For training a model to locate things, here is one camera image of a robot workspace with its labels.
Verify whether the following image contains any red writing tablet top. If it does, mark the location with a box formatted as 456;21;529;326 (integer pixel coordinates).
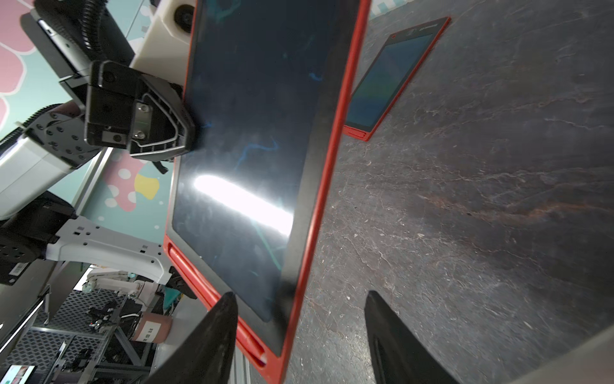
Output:
343;17;452;142

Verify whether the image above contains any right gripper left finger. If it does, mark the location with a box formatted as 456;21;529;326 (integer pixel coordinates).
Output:
146;292;238;384

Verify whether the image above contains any red writing tablet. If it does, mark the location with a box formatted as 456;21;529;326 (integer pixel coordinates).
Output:
343;17;452;142
164;1;370;383

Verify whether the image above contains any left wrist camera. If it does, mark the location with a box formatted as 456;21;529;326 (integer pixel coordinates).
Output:
129;1;196;86

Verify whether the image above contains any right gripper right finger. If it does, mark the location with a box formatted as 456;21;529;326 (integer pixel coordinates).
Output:
365;291;458;384

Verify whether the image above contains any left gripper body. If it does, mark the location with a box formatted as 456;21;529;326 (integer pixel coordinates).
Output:
59;61;196;161

